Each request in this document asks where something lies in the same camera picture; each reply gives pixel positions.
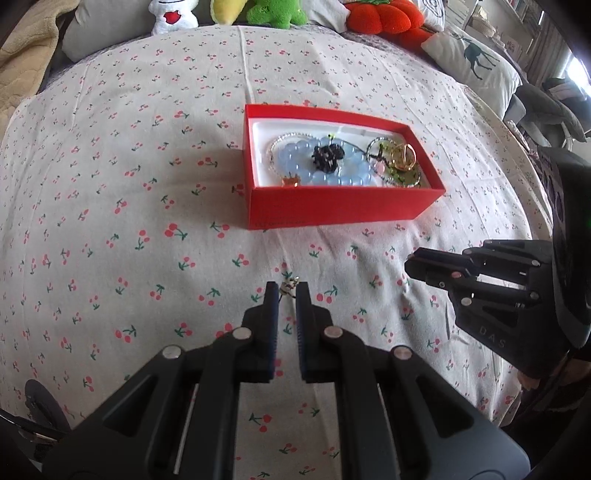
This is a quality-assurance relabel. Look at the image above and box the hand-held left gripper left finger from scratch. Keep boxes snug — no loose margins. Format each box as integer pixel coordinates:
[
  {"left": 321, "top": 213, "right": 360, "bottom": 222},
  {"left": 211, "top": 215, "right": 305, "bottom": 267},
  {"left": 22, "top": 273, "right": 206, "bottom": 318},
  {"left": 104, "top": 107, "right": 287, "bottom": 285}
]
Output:
[{"left": 41, "top": 281, "right": 280, "bottom": 480}]

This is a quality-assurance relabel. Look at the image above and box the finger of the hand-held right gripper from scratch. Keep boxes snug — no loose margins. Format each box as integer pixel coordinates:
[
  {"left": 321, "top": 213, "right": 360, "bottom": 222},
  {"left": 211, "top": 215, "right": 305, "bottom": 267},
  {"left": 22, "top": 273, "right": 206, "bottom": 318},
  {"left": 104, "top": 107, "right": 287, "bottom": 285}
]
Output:
[
  {"left": 444, "top": 281, "right": 571, "bottom": 378},
  {"left": 404, "top": 239, "right": 556, "bottom": 297}
]

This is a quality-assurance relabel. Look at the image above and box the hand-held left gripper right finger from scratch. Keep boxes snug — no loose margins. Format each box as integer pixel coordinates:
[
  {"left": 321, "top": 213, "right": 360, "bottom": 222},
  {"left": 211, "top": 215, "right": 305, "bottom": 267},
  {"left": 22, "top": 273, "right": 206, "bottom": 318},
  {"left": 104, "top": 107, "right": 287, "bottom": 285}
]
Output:
[{"left": 295, "top": 281, "right": 530, "bottom": 480}]

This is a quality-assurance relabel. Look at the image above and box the red jewelry box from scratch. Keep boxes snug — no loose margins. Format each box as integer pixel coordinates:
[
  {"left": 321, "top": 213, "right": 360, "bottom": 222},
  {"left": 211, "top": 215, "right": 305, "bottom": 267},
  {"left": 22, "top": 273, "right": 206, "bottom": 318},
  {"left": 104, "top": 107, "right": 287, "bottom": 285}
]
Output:
[{"left": 244, "top": 104, "right": 447, "bottom": 230}]

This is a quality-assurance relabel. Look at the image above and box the thin multicolour bead bracelet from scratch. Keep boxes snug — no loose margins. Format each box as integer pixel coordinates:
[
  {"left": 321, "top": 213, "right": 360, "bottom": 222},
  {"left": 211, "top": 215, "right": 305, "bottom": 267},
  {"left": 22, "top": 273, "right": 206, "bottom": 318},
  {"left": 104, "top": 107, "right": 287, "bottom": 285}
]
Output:
[{"left": 367, "top": 137, "right": 424, "bottom": 185}]

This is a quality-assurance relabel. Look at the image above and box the light blue bead bracelet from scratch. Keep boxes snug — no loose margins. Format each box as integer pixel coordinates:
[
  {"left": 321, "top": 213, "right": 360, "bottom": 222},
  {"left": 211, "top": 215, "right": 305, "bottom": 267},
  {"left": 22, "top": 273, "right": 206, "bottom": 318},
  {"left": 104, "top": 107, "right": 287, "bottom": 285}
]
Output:
[{"left": 274, "top": 138, "right": 376, "bottom": 188}]

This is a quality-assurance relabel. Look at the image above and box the person's right hand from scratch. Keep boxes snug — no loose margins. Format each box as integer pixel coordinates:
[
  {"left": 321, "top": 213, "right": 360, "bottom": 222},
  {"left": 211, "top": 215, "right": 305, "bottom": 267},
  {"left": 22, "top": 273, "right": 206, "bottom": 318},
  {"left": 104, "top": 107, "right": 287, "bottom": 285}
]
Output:
[{"left": 518, "top": 353, "right": 583, "bottom": 393}]

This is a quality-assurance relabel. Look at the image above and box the grey chair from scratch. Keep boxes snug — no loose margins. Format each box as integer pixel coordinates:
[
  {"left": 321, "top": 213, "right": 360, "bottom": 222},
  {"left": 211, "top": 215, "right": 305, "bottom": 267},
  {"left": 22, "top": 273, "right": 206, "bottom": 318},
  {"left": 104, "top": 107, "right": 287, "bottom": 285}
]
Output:
[{"left": 505, "top": 78, "right": 591, "bottom": 149}]

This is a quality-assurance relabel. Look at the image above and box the cherry print bedsheet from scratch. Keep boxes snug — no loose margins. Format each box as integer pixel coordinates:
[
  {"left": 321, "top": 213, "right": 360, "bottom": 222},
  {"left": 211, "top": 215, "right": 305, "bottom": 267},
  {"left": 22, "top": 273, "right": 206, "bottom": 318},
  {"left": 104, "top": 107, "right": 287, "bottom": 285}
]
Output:
[{"left": 0, "top": 23, "right": 555, "bottom": 480}]

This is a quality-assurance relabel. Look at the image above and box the white deer print pillow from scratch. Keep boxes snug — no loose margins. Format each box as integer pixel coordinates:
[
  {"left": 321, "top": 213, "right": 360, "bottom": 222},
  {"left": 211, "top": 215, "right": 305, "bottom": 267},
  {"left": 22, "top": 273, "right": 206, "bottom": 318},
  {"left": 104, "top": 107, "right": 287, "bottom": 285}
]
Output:
[{"left": 421, "top": 27, "right": 523, "bottom": 117}]

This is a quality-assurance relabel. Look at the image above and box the dark round seat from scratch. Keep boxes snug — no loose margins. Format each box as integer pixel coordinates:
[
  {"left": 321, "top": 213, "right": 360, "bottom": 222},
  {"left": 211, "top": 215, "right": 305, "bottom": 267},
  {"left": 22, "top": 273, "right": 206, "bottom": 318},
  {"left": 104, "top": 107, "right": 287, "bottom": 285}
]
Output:
[{"left": 0, "top": 378, "right": 71, "bottom": 462}]

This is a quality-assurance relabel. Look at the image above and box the red orange plush toy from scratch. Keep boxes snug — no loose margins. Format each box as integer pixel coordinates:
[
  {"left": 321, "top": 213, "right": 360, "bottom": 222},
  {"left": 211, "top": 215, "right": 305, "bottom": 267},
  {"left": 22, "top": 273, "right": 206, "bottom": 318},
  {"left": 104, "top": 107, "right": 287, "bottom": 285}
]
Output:
[{"left": 344, "top": 0, "right": 435, "bottom": 49}]

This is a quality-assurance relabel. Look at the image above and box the white printed pillow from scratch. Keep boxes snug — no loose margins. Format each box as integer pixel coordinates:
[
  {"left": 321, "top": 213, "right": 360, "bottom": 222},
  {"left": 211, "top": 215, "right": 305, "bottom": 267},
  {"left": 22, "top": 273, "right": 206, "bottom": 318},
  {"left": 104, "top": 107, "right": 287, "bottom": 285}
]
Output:
[{"left": 411, "top": 0, "right": 451, "bottom": 24}]

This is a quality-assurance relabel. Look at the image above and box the plain white pillow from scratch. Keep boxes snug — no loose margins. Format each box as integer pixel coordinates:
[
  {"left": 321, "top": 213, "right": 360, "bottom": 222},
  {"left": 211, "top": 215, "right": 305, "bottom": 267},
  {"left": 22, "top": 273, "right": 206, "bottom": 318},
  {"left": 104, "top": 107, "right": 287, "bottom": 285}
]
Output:
[{"left": 305, "top": 0, "right": 352, "bottom": 34}]

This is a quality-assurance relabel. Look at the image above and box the yellow green plush toy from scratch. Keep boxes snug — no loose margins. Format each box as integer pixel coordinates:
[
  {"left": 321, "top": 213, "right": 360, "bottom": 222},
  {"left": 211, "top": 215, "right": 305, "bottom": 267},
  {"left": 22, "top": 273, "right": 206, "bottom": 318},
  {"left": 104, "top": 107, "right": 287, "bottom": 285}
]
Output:
[{"left": 210, "top": 0, "right": 253, "bottom": 27}]

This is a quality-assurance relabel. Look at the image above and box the white plush toy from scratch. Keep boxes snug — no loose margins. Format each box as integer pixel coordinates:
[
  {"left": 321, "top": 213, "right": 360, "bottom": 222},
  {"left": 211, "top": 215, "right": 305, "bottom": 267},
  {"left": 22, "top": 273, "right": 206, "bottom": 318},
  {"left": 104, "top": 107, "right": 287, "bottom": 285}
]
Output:
[{"left": 148, "top": 0, "right": 200, "bottom": 36}]

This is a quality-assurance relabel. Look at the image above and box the grey pillow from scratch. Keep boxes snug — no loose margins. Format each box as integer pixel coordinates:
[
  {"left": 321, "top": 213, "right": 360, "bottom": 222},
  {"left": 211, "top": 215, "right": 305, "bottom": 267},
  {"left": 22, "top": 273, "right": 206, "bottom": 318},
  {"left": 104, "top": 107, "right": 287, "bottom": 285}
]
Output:
[{"left": 62, "top": 0, "right": 160, "bottom": 64}]

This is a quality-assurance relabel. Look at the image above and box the beige quilted blanket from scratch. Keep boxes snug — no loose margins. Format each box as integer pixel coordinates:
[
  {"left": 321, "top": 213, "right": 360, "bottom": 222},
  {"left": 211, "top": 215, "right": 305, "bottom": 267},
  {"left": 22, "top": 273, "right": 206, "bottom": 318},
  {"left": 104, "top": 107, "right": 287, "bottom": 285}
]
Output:
[{"left": 0, "top": 0, "right": 70, "bottom": 136}]

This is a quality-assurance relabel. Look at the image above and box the black flower hair tie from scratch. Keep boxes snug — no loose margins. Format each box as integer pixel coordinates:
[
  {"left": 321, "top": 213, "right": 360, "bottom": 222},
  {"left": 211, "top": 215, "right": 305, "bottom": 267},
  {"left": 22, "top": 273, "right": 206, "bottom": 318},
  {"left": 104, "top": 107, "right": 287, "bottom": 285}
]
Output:
[{"left": 311, "top": 143, "right": 346, "bottom": 174}]

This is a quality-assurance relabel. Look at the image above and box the white pearl bracelet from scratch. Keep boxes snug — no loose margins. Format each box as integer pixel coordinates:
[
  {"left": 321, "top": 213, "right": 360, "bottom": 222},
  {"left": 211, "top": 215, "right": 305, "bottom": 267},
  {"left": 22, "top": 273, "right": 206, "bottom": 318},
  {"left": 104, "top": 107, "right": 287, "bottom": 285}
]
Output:
[{"left": 269, "top": 131, "right": 324, "bottom": 177}]

